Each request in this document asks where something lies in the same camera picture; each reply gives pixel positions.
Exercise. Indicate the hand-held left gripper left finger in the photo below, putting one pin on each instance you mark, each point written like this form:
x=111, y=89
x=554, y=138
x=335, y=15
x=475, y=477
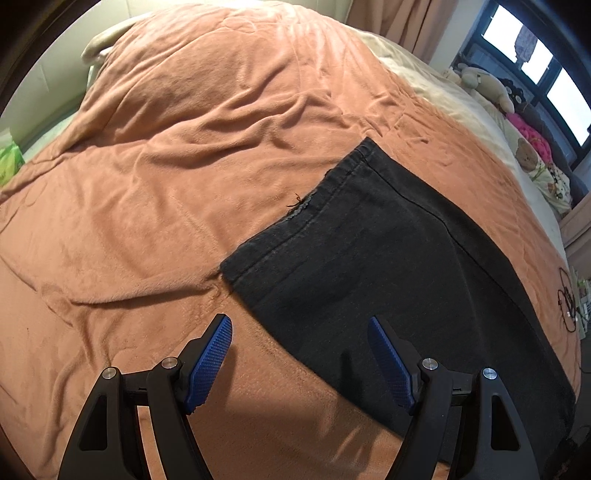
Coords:
x=210, y=364

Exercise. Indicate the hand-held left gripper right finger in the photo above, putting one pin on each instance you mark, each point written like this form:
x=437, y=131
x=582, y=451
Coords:
x=390, y=364

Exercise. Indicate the black pants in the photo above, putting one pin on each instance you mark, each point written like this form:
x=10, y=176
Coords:
x=369, y=240

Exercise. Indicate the orange fleece blanket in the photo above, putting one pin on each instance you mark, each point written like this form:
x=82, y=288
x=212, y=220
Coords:
x=161, y=184

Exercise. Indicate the clear plastic organizer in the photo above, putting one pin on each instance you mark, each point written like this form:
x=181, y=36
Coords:
x=582, y=295

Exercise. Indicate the bear printed cushion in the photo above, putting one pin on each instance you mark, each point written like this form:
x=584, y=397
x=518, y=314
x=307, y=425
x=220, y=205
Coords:
x=549, y=180

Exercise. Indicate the pink plush toy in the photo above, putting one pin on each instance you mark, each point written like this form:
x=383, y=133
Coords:
x=526, y=131

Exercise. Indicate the grey window seat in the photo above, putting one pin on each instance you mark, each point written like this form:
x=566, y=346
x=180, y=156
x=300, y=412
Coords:
x=565, y=157

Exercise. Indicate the pale green bed sheet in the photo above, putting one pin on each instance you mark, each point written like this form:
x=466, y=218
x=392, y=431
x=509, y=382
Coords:
x=46, y=143

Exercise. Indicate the green plastic packet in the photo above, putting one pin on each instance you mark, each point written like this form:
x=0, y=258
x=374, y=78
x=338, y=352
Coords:
x=9, y=161

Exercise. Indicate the white plush bear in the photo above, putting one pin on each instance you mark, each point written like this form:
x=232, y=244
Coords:
x=480, y=81

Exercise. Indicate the black and white plush toy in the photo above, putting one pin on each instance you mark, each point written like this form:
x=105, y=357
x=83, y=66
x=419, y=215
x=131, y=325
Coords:
x=515, y=92

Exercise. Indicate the cream headboard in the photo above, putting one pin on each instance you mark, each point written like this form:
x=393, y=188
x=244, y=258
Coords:
x=51, y=92

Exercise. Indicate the dark framed window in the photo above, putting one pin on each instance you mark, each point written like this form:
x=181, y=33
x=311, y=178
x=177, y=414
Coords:
x=568, y=101

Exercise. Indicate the pale bed pillow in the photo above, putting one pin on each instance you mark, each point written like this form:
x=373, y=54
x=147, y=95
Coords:
x=99, y=44

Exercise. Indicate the peach curtain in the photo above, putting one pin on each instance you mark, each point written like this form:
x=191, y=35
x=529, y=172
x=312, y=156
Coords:
x=415, y=23

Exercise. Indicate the pink upholstered bed frame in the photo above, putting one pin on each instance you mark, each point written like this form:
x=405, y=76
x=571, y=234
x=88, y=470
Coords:
x=577, y=221

